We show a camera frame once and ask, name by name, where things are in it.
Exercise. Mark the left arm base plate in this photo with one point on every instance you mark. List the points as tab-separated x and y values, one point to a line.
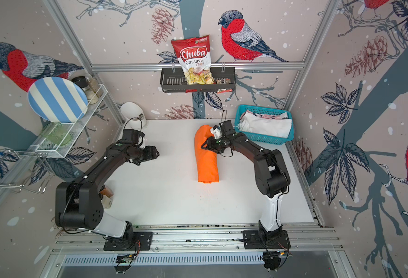
141	241

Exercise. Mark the white cloth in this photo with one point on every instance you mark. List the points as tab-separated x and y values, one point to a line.
275	128

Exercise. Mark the orange cloth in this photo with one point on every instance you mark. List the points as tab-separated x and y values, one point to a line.
206	160

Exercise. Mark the aluminium front rail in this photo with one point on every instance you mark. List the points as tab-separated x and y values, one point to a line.
202	239

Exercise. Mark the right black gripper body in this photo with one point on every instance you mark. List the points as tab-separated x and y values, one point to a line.
215	145

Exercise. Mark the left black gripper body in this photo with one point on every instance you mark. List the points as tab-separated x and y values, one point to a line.
143	154

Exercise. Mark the teal plastic basket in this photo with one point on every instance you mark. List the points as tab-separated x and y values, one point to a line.
259	137

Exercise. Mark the metal wire wall hooks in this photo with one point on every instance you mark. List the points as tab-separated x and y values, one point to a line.
24	171

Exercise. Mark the green glass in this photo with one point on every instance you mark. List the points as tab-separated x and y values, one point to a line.
56	133

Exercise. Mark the white patterned cup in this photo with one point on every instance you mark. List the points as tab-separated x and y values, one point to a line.
134	115

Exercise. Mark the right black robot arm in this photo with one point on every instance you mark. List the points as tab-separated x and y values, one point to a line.
270	172

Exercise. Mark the dark lid spice jar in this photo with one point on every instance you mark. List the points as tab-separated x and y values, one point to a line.
82	82

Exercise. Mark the brown bottle by wall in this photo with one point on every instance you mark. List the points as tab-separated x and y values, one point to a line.
106	196

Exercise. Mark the red Chuba chips bag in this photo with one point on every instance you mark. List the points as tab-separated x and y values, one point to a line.
195	59

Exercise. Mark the black wire wall basket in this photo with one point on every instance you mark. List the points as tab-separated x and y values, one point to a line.
216	80

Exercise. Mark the clear acrylic wall shelf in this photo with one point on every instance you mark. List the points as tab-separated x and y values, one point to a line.
48	149

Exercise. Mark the blue white striped plate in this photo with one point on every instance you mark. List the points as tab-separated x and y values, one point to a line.
57	100

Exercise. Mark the pink shark print shorts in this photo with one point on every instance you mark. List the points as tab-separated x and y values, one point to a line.
282	116

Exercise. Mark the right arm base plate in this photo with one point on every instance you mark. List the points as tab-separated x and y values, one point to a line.
260	239

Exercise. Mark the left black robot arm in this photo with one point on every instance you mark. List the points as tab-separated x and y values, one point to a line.
78	203

